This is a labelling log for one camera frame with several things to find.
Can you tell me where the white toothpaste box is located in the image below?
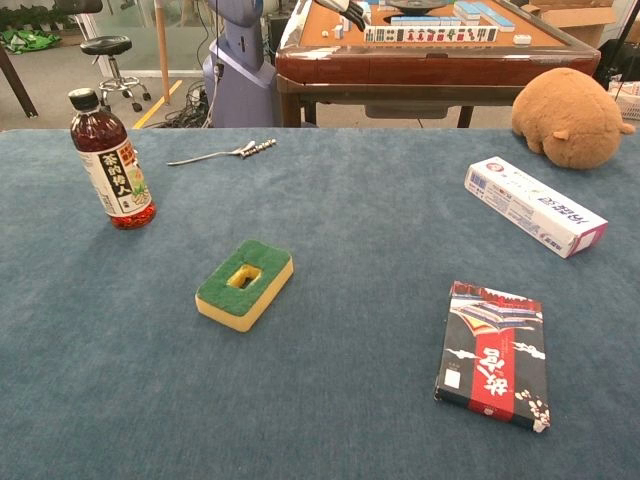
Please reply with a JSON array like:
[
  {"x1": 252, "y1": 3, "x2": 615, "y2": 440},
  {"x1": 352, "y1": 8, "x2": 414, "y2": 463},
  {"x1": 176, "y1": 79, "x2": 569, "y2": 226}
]
[{"x1": 464, "y1": 156, "x2": 609, "y2": 260}]

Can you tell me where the black red flat box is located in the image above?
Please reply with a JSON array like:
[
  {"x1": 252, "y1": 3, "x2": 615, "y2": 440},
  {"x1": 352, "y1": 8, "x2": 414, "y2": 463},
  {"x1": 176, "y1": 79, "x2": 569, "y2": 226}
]
[{"x1": 433, "y1": 280, "x2": 552, "y2": 433}]

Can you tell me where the black background robot hand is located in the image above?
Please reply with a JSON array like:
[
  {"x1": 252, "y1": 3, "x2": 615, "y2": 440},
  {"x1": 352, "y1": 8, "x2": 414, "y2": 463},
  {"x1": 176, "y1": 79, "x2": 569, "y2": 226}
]
[{"x1": 313, "y1": 0, "x2": 374, "y2": 34}]

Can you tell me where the brown cardboard box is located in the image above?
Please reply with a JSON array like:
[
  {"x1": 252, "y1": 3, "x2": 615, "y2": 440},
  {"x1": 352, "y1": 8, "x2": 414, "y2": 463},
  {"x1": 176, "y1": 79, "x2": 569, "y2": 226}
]
[{"x1": 519, "y1": 0, "x2": 619, "y2": 49}]

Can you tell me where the green yellow sponge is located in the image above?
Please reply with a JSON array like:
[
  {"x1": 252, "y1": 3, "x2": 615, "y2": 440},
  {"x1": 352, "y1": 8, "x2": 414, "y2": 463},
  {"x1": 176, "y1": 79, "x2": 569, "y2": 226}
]
[{"x1": 194, "y1": 239, "x2": 295, "y2": 334}]

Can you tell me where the metal drill bit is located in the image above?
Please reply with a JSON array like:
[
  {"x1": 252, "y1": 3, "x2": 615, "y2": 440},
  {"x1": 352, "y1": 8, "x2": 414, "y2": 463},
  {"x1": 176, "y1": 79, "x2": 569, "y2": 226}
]
[{"x1": 239, "y1": 138, "x2": 278, "y2": 160}]

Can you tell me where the metal spoon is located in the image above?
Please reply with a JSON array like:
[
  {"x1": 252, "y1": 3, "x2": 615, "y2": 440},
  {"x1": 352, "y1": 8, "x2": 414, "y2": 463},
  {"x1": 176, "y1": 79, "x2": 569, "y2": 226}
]
[{"x1": 166, "y1": 141, "x2": 259, "y2": 167}]

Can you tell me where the wooden mahjong table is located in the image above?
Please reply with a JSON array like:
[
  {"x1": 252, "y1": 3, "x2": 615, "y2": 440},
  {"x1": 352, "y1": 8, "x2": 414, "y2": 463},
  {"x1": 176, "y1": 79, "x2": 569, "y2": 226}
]
[{"x1": 274, "y1": 0, "x2": 602, "y2": 129}]

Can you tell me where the dark tea bottle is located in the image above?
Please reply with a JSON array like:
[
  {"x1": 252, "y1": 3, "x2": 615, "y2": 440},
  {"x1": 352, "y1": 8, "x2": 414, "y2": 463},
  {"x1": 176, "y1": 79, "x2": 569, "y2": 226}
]
[{"x1": 68, "y1": 87, "x2": 157, "y2": 231}]

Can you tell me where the standing mahjong tile row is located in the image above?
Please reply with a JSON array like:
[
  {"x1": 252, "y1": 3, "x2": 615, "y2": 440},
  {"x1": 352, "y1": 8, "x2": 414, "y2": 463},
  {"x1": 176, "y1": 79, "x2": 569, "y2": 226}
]
[{"x1": 363, "y1": 25, "x2": 500, "y2": 45}]

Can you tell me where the wooden pole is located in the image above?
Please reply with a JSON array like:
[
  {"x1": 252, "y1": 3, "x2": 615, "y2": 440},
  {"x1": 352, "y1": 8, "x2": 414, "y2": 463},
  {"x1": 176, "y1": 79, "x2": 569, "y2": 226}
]
[{"x1": 153, "y1": 0, "x2": 172, "y2": 105}]

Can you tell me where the brown plush toy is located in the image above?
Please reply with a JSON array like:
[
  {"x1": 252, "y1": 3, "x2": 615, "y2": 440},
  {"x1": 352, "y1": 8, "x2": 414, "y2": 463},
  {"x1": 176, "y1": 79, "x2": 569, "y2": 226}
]
[{"x1": 510, "y1": 67, "x2": 636, "y2": 171}]

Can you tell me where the black round stool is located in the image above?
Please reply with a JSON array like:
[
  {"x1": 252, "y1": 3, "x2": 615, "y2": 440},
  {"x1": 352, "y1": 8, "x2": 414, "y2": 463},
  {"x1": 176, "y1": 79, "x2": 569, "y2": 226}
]
[{"x1": 79, "y1": 35, "x2": 152, "y2": 113}]

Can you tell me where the dark table leg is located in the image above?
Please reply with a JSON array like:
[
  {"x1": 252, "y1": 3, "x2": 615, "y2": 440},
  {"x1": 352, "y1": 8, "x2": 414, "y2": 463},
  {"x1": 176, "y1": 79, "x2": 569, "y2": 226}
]
[{"x1": 0, "y1": 44, "x2": 39, "y2": 120}]

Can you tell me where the white plastic basket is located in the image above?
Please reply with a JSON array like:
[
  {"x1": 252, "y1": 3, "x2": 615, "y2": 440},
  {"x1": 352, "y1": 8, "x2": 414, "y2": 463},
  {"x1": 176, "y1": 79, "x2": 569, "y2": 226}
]
[{"x1": 607, "y1": 79, "x2": 640, "y2": 121}]

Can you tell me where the green cloth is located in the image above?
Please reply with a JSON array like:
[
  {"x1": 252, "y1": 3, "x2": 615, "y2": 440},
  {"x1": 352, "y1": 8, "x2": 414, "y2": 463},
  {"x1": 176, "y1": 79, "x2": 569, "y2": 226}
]
[{"x1": 0, "y1": 28, "x2": 62, "y2": 55}]

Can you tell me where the black tripod stand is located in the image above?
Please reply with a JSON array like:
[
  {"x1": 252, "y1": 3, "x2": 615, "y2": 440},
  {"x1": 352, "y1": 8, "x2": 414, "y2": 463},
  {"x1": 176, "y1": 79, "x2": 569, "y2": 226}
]
[{"x1": 607, "y1": 0, "x2": 639, "y2": 101}]

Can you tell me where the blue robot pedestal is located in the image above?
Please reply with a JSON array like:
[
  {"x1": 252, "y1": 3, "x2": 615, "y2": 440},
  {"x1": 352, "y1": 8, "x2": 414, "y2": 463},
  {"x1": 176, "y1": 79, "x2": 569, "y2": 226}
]
[{"x1": 202, "y1": 0, "x2": 279, "y2": 129}]

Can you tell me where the black cable bundle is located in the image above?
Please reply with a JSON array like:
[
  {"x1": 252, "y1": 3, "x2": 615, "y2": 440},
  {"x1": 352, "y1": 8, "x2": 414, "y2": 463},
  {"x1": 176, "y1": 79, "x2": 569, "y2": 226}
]
[{"x1": 149, "y1": 82, "x2": 216, "y2": 129}]

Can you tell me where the blue mahjong tile wall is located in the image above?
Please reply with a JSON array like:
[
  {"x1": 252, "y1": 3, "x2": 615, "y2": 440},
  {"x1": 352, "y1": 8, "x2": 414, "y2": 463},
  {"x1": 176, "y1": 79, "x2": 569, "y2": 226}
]
[{"x1": 453, "y1": 0, "x2": 516, "y2": 32}]

